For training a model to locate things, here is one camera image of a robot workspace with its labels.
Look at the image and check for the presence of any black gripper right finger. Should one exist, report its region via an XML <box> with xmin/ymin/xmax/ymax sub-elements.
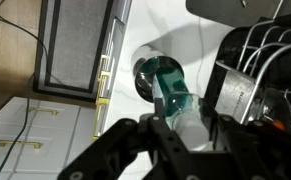
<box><xmin>201</xmin><ymin>99</ymin><xmax>291</xmax><ymax>180</ymax></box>

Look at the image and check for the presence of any black cable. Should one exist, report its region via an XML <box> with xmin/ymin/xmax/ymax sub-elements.
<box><xmin>0</xmin><ymin>0</ymin><xmax>49</xmax><ymax>180</ymax></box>

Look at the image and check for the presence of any silver wire dish rack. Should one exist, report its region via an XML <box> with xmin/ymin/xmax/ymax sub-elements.
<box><xmin>235</xmin><ymin>0</ymin><xmax>291</xmax><ymax>131</ymax></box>

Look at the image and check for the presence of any bottle with blue liquid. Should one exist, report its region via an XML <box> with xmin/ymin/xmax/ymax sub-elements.
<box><xmin>150</xmin><ymin>61</ymin><xmax>216</xmax><ymax>152</ymax></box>

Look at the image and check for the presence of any silver metal utensil holder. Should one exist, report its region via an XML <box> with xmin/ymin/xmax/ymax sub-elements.
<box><xmin>214</xmin><ymin>59</ymin><xmax>257</xmax><ymax>125</ymax></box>

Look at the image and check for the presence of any clear glass jar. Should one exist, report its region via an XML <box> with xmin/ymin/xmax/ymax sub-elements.
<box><xmin>251</xmin><ymin>88</ymin><xmax>291</xmax><ymax>134</ymax></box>

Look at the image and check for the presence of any black dish rack tray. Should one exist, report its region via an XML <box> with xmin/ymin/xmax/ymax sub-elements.
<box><xmin>203</xmin><ymin>11</ymin><xmax>291</xmax><ymax>144</ymax></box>

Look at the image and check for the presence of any silver metal cup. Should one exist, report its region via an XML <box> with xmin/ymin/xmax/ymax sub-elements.
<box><xmin>130</xmin><ymin>44</ymin><xmax>186</xmax><ymax>104</ymax></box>

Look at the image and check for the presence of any small orange object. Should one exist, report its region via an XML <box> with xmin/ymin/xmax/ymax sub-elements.
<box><xmin>271</xmin><ymin>119</ymin><xmax>285</xmax><ymax>132</ymax></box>

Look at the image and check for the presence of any grey rug with black border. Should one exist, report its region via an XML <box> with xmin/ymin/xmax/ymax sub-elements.
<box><xmin>32</xmin><ymin>0</ymin><xmax>115</xmax><ymax>103</ymax></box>

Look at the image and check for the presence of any white counter drawer front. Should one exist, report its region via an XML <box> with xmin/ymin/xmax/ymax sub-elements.
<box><xmin>91</xmin><ymin>0</ymin><xmax>133</xmax><ymax>141</ymax></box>

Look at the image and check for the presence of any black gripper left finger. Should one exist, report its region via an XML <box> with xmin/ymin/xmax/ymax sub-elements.
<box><xmin>56</xmin><ymin>97</ymin><xmax>199</xmax><ymax>180</ymax></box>

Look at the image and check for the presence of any gold drawer handle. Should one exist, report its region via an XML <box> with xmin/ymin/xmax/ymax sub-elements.
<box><xmin>27</xmin><ymin>106</ymin><xmax>59</xmax><ymax>117</ymax></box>
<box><xmin>0</xmin><ymin>139</ymin><xmax>43</xmax><ymax>150</ymax></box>
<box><xmin>99</xmin><ymin>54</ymin><xmax>110</xmax><ymax>78</ymax></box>
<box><xmin>91</xmin><ymin>97</ymin><xmax>109</xmax><ymax>143</ymax></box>
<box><xmin>97</xmin><ymin>73</ymin><xmax>112</xmax><ymax>101</ymax></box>

